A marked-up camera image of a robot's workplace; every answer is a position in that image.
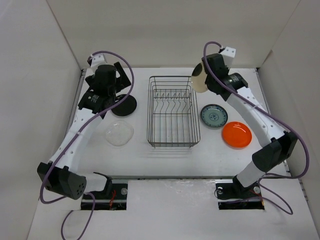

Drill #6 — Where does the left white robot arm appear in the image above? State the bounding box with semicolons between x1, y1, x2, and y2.
37;62;133;204

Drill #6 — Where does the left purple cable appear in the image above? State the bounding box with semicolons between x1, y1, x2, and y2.
39;50;137;240

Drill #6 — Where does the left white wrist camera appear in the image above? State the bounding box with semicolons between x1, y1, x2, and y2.
87;53;107;68

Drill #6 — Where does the blue floral green plate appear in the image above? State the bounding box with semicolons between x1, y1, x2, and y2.
200;104;229;128

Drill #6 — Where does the cream plate with black pattern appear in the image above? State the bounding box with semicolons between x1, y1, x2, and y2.
191;62;208;93

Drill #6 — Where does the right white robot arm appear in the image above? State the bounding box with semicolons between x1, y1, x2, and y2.
202;53;298;197

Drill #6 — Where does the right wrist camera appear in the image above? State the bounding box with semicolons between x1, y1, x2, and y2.
219;46;236;59

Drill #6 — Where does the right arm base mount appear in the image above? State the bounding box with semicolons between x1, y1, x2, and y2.
214;182;265;210

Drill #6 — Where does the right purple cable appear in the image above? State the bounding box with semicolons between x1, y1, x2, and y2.
202;41;311;216

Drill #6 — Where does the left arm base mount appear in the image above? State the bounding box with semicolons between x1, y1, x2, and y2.
80;172;129;211

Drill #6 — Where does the orange plate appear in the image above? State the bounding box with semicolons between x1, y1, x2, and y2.
222;121;253;149

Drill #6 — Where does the grey wire dish rack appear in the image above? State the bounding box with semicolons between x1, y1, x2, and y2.
146;75;201;148

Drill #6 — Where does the purple cable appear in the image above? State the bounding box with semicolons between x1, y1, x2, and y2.
39;50;137;240
202;41;311;216

